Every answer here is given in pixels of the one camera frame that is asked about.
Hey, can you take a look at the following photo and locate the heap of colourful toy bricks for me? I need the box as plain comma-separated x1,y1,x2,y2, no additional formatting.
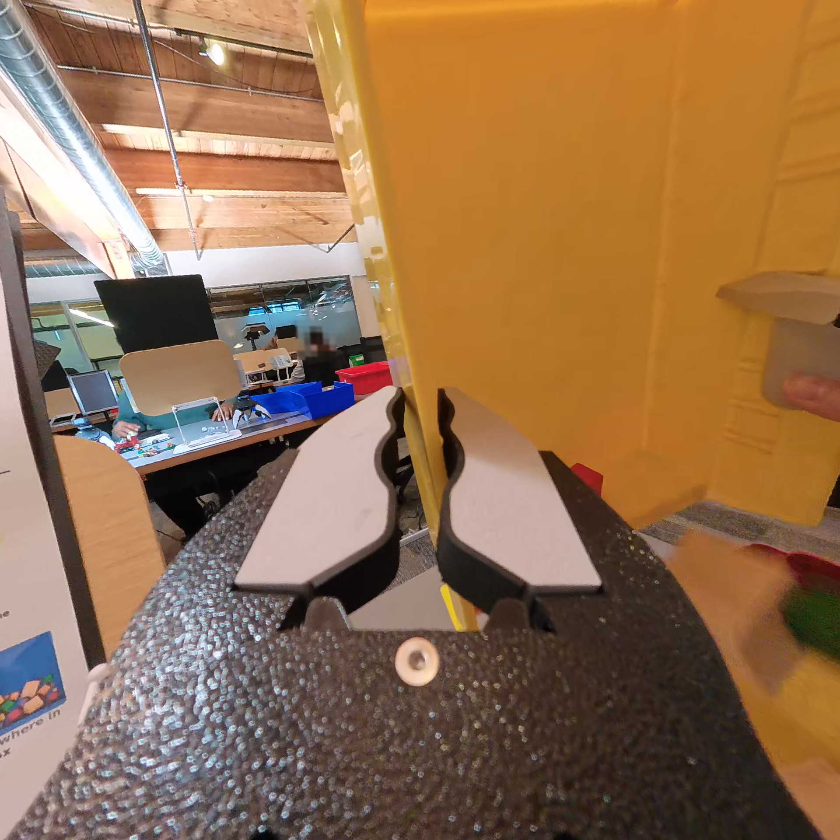
115,433,175,458

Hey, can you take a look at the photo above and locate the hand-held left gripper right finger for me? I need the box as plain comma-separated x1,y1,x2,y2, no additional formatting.
435,386,605,613

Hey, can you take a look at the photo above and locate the clear acrylic stand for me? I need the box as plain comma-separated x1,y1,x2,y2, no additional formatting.
172,395,245,455

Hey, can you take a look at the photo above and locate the grey computer monitor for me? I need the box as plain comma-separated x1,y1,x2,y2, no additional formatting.
67,369,119,416

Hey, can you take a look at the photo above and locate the white instruction sheet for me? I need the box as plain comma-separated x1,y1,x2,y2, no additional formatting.
0,289,93,756

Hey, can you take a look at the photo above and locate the white cable with plug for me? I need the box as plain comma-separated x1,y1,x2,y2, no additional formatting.
77,663,114,723

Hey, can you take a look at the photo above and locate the black standing panel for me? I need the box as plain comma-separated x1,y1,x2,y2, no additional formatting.
94,274,219,355

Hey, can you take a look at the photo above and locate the grey office desk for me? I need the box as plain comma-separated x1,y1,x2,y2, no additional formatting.
52,410,342,526

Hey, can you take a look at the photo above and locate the yellow plastic box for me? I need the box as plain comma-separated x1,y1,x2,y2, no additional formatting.
298,0,840,632

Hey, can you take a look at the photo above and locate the person's right hand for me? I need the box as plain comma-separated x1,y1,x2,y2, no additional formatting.
783,373,840,422

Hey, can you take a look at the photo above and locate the pile of wooden cubes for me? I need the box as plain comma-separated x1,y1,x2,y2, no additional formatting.
666,528,840,840

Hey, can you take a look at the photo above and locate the silver air duct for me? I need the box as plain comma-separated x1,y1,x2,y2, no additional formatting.
0,0,173,278

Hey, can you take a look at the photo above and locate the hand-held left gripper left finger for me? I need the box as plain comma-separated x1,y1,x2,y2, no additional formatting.
233,385,406,611

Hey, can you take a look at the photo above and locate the metal ceiling pipe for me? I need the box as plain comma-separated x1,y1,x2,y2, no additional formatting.
131,0,206,261

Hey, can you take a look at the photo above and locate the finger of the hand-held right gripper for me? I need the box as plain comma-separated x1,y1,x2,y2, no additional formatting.
715,271,840,411

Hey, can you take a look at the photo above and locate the red plastic bin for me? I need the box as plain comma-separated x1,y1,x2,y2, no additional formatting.
335,361,392,398

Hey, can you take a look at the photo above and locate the rounded wooden desk divider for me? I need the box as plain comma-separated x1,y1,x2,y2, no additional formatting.
119,340,240,417
233,348,293,385

